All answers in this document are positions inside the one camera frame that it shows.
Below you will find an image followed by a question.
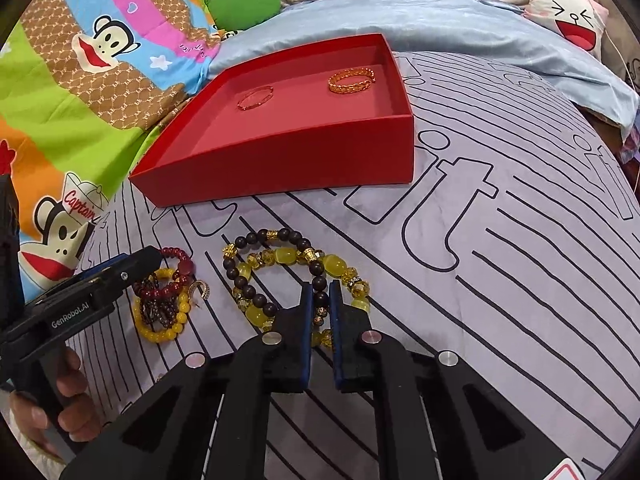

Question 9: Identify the green plush toy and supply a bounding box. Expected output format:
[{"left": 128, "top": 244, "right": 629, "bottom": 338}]
[{"left": 207, "top": 0, "right": 284, "bottom": 32}]

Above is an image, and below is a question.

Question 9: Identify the pink cat face pillow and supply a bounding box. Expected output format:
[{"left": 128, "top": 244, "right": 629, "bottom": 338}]
[{"left": 522, "top": 0, "right": 610, "bottom": 54}]

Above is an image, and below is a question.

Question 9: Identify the gold hoop earring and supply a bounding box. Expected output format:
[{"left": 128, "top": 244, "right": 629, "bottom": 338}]
[{"left": 182, "top": 280, "right": 214, "bottom": 309}]

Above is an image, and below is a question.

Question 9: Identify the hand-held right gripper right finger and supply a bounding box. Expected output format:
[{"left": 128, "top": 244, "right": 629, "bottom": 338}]
[{"left": 329, "top": 279, "right": 586, "bottom": 480}]

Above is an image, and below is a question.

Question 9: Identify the yellow round bead bracelet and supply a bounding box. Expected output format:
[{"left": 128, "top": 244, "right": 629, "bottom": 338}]
[{"left": 132, "top": 267, "right": 194, "bottom": 344}]

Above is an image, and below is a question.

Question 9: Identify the gold chain link bangle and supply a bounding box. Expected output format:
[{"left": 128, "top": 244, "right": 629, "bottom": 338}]
[{"left": 327, "top": 67, "right": 376, "bottom": 95}]

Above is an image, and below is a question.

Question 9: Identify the dark garnet bead strand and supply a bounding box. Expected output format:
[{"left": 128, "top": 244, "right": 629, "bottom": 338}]
[{"left": 137, "top": 290, "right": 179, "bottom": 329}]

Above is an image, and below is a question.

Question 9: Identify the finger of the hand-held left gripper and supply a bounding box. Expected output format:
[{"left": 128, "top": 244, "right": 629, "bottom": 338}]
[
  {"left": 74, "top": 248, "right": 148, "bottom": 284},
  {"left": 22, "top": 246, "right": 162, "bottom": 313}
]

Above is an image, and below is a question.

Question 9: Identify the cartoon monkey blanket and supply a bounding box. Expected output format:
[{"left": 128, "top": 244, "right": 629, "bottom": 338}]
[{"left": 0, "top": 0, "right": 227, "bottom": 307}]

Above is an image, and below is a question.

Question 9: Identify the dark wooden bead bracelet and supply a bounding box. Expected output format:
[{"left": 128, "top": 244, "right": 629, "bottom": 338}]
[{"left": 221, "top": 227, "right": 333, "bottom": 333}]

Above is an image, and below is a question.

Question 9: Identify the thin rose gold bangle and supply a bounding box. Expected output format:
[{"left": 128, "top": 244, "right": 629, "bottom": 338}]
[{"left": 236, "top": 85, "right": 275, "bottom": 113}]

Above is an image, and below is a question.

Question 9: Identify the person's left hand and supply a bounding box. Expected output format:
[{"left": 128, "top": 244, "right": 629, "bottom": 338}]
[{"left": 9, "top": 347, "right": 104, "bottom": 461}]

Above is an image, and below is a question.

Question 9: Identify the yellow crystal bead bracelet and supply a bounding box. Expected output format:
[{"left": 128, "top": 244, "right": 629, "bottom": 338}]
[{"left": 232, "top": 246, "right": 372, "bottom": 351}]

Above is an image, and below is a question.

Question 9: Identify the dark red bead bracelet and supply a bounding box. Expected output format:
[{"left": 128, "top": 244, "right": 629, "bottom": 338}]
[{"left": 132, "top": 246, "right": 197, "bottom": 307}]

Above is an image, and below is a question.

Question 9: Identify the red cardboard box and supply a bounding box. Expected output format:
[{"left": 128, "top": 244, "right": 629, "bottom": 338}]
[{"left": 129, "top": 33, "right": 416, "bottom": 208}]

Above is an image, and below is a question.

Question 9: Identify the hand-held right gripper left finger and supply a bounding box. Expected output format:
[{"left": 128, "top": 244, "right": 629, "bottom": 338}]
[{"left": 60, "top": 280, "right": 314, "bottom": 480}]

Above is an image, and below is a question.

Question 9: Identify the light blue quilt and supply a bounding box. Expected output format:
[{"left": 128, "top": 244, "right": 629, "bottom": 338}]
[{"left": 207, "top": 0, "right": 639, "bottom": 139}]

